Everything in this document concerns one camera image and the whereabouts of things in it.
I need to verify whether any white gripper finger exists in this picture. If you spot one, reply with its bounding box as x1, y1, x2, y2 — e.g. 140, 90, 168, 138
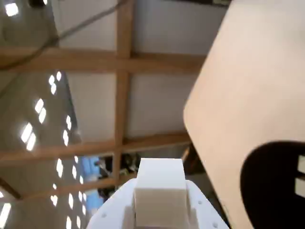
85, 178, 139, 229
184, 180, 229, 229

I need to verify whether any blue background object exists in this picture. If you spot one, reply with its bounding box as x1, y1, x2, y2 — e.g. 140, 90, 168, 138
80, 156, 113, 217

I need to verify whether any white cube block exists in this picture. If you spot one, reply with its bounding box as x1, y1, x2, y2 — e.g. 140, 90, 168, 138
297, 155, 305, 175
133, 157, 188, 229
295, 177, 305, 199

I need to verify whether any wooden shelf frame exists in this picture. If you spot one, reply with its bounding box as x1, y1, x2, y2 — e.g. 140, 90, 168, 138
0, 0, 208, 208

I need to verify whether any grey hanging cable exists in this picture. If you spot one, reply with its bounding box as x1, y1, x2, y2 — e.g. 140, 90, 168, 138
0, 0, 127, 70

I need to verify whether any black pot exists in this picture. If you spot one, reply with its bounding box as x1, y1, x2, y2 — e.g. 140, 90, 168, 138
240, 141, 305, 229

